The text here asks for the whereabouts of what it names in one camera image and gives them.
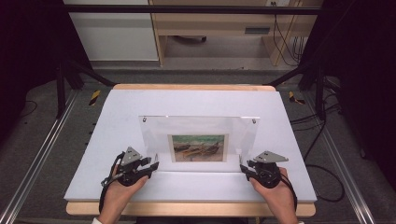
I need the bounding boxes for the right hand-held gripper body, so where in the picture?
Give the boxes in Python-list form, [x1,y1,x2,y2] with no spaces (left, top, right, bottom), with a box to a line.
[253,150,289,189]

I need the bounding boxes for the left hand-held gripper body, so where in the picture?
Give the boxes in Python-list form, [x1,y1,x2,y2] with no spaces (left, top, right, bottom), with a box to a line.
[116,146,150,188]

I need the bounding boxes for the clear acrylic photo frame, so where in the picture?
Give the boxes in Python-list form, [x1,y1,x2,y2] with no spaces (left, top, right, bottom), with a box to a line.
[138,115,261,174]

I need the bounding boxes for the person's right hand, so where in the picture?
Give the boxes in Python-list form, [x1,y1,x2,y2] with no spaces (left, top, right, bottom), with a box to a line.
[248,167,298,218]

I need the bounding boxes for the person's left hand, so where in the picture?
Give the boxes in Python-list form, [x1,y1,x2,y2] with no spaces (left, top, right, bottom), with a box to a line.
[104,166,149,213]

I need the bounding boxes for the boat picture print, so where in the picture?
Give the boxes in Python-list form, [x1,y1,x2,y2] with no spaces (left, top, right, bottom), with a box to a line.
[167,133,229,163]

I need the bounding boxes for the wooden table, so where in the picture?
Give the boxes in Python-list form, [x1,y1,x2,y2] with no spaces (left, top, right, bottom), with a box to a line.
[65,83,317,217]

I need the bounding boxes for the white board mat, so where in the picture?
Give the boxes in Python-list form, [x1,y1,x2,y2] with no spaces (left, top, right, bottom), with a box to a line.
[64,89,318,203]

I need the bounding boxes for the yellow black floor tape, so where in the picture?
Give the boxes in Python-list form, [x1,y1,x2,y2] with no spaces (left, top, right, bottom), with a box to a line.
[89,90,102,106]

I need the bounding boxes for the black metal stand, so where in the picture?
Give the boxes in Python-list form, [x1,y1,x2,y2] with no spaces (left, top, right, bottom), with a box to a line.
[264,62,328,121]
[55,59,116,119]

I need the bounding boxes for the white cabinet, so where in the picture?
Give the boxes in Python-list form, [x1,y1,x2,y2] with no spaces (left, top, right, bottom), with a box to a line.
[63,0,160,63]

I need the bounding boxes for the grey label plate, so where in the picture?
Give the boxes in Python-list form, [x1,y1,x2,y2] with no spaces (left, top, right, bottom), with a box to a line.
[244,27,272,35]

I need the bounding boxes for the light wooden desk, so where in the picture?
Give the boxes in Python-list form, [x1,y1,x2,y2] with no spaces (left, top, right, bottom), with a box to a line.
[148,0,325,67]

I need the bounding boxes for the dark curtain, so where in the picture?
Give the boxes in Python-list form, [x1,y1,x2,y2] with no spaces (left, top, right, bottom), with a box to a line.
[300,0,396,190]
[0,0,92,147]

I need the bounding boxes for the black horizontal bar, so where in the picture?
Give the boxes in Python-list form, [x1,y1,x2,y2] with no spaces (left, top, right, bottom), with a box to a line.
[62,4,325,16]

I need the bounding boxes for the right hand-held gripper black cable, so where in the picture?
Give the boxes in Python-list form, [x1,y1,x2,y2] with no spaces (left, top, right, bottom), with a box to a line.
[279,173,299,213]

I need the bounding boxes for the hand-held gripper black cable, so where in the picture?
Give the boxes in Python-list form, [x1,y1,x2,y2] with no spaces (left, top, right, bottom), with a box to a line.
[98,151,126,215]
[279,173,299,213]

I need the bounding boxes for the left hand-held gripper black cable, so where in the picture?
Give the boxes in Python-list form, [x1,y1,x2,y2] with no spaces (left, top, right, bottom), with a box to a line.
[98,151,126,215]

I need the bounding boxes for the aluminium rail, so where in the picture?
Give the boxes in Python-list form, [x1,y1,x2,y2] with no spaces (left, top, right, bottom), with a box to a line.
[0,90,79,224]
[303,90,376,224]

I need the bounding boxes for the yellow-handled tool right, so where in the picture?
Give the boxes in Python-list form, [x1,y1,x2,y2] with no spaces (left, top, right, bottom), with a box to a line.
[288,91,306,105]

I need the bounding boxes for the thin black floor cable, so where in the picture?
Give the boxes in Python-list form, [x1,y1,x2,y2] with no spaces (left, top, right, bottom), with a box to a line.
[19,99,38,119]

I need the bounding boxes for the hanging black cables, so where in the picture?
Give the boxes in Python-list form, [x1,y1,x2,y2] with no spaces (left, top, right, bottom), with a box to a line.
[271,1,308,67]

